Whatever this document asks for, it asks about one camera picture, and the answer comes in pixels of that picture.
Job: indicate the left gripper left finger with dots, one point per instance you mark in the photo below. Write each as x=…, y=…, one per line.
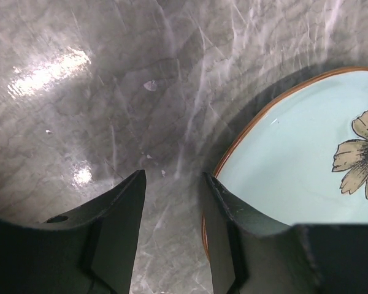
x=89, y=249

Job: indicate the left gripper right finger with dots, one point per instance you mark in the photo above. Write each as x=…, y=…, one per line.
x=250, y=252

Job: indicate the mint green flower plate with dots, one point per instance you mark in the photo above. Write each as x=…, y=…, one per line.
x=303, y=159

